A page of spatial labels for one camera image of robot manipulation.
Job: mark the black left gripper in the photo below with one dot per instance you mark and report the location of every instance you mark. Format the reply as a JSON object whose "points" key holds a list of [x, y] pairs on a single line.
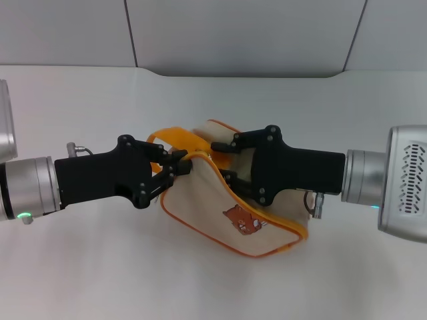
{"points": [[96, 176]]}

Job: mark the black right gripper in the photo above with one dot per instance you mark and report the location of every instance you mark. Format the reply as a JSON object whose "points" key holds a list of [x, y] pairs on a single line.
{"points": [[300, 170]]}

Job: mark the cream orange bear food bag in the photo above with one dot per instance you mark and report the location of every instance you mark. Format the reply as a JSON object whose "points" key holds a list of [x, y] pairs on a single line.
{"points": [[207, 196]]}

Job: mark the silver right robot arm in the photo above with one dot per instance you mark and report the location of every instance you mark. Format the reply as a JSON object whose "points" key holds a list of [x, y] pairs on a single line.
{"points": [[365, 178]]}

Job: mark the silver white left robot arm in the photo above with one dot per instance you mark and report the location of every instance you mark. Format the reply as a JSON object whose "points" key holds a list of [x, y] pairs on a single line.
{"points": [[30, 186]]}

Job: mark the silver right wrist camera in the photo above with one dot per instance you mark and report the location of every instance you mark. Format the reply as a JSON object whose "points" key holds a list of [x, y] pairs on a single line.
{"points": [[407, 180]]}

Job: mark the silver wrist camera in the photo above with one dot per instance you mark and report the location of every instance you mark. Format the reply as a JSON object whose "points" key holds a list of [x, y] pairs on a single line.
{"points": [[6, 123], [407, 180]]}

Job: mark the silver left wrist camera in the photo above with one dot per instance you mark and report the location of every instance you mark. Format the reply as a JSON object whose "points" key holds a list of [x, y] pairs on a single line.
{"points": [[6, 123]]}

